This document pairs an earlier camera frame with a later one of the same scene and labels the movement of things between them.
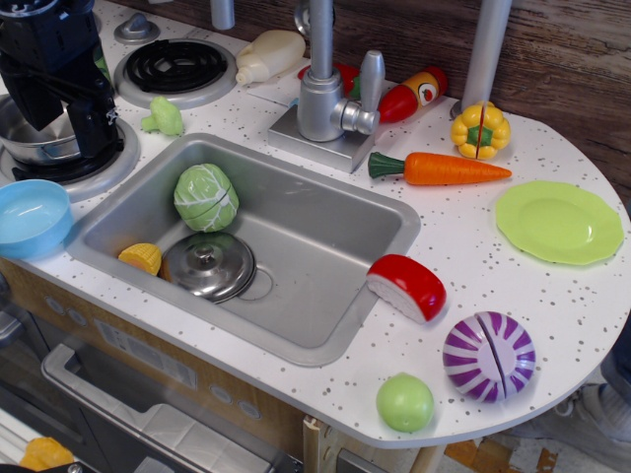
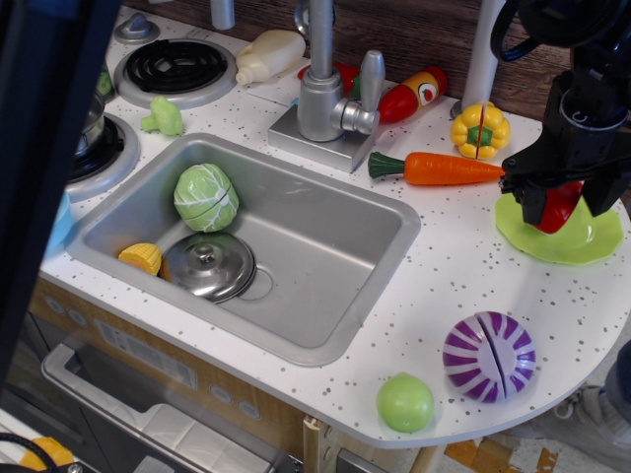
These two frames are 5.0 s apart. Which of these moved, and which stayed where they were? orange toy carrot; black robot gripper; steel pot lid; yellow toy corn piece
Moved: black robot gripper
Stayed: yellow toy corn piece; steel pot lid; orange toy carrot
